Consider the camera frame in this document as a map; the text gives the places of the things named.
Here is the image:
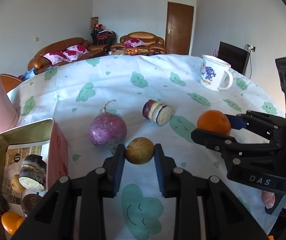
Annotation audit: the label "large orange mandarin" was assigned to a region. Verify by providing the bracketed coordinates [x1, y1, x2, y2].
[196, 110, 232, 136]

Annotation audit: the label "dark brown mangosteen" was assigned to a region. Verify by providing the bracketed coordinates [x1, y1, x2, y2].
[21, 193, 42, 216]

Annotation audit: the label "small orange mandarin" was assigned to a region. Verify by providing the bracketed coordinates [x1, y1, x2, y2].
[16, 217, 26, 229]

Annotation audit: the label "dark sugarcane piece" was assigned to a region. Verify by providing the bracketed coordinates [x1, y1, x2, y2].
[19, 154, 47, 192]

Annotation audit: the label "yellow-green small fruit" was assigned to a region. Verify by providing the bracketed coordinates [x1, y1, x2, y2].
[10, 174, 25, 193]

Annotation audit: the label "purple sugarcane piece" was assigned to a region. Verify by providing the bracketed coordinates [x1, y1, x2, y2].
[142, 100, 173, 126]

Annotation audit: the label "small brown longan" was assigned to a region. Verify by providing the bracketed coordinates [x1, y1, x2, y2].
[125, 137, 154, 165]

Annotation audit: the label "purple round turnip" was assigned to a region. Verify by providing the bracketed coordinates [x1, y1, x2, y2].
[89, 100, 127, 155]

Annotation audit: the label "right hand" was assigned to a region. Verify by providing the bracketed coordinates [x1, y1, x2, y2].
[261, 177, 286, 210]

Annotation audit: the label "pink tin box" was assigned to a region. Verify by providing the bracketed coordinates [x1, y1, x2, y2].
[0, 117, 69, 240]

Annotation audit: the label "black television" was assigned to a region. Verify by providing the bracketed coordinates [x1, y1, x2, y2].
[218, 41, 250, 75]

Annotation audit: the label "white floral mug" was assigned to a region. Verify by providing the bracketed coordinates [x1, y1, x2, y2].
[200, 55, 234, 91]

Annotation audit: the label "white green cloud tablecloth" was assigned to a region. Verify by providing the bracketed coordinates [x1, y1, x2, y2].
[8, 55, 284, 232]

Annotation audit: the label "brown leather armchair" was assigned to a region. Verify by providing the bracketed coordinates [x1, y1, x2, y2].
[110, 31, 167, 56]

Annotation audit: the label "brown wooden door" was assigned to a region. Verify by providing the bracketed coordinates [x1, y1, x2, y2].
[165, 2, 194, 55]

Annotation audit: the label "pink floral armchair cushion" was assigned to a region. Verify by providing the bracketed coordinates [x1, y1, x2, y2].
[124, 38, 146, 48]

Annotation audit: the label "brown leather chair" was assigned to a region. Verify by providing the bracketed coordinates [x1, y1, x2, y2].
[0, 74, 22, 93]

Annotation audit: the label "blue clothing on sofa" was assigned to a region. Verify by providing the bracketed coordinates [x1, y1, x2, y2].
[18, 66, 57, 82]

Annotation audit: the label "wooden coffee table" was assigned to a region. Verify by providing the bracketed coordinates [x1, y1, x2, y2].
[108, 48, 149, 56]

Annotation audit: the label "brown leather long sofa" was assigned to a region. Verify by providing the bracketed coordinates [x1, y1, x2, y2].
[27, 37, 109, 73]

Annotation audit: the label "pink floral sofa cushion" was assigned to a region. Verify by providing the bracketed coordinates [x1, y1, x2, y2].
[44, 44, 89, 64]

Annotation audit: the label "stacked chairs with clothes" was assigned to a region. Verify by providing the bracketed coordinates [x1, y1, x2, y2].
[91, 17, 117, 46]

